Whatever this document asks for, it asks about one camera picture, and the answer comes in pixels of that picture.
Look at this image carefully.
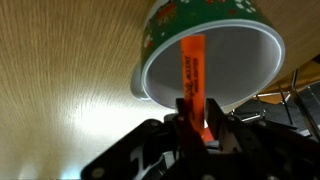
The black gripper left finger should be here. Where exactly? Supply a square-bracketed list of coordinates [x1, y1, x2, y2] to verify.
[80, 97, 210, 180]

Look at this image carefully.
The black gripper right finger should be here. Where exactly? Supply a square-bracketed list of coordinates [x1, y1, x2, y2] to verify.
[204, 97, 320, 180]

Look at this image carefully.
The white mug with green print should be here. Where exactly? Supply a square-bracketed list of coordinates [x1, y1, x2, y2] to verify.
[129, 0, 287, 112]

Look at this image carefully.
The orange marker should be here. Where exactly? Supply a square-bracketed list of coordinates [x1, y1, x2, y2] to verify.
[179, 34, 215, 142]

